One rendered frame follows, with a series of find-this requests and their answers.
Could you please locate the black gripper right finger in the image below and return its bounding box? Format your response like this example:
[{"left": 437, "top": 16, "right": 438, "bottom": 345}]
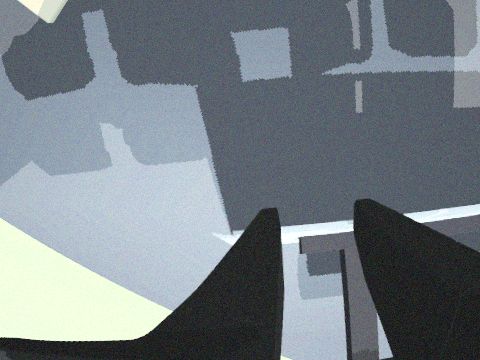
[{"left": 353, "top": 199, "right": 480, "bottom": 360}]

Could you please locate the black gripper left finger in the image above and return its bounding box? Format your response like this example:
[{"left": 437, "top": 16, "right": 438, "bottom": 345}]
[{"left": 0, "top": 207, "right": 284, "bottom": 360}]

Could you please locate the cream tile with dark square mark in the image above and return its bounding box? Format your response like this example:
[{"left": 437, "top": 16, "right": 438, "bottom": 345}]
[{"left": 19, "top": 0, "right": 68, "bottom": 23}]

